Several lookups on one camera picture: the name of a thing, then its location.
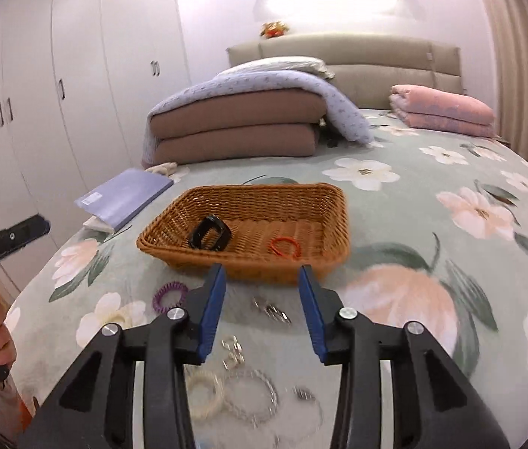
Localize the silver wire charm bracelet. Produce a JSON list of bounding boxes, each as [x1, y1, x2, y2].
[[277, 384, 326, 445]]

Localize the purple spiral hair tie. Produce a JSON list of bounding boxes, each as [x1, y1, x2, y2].
[[152, 281, 190, 315]]

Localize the gold square earrings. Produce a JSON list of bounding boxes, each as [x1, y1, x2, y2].
[[220, 336, 245, 371]]

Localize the clear bead bracelet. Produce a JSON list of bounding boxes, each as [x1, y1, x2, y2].
[[222, 367, 280, 427]]

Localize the silver hair clip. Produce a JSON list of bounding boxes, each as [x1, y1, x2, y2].
[[252, 297, 291, 324]]

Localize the black wrist watch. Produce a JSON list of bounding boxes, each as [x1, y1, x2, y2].
[[188, 215, 233, 251]]

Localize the red string bracelet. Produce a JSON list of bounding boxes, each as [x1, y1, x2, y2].
[[269, 236, 303, 260]]

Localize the white book under blue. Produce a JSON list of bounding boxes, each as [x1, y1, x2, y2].
[[83, 216, 115, 234]]

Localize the floral green bedspread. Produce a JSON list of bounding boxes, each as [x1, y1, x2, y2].
[[9, 113, 528, 448]]

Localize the white wardrobe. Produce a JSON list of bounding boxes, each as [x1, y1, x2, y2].
[[0, 0, 189, 299]]

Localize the brown wicker basket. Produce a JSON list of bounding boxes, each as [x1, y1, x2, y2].
[[136, 183, 350, 284]]

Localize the pink folded blanket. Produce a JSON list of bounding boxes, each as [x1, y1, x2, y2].
[[389, 84, 495, 138]]

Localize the brown folded quilt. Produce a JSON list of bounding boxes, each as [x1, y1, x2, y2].
[[142, 88, 327, 166]]

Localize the beige bed headboard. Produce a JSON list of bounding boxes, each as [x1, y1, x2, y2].
[[227, 34, 464, 110]]

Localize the orange plush toy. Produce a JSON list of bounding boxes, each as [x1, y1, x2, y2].
[[260, 21, 289, 39]]

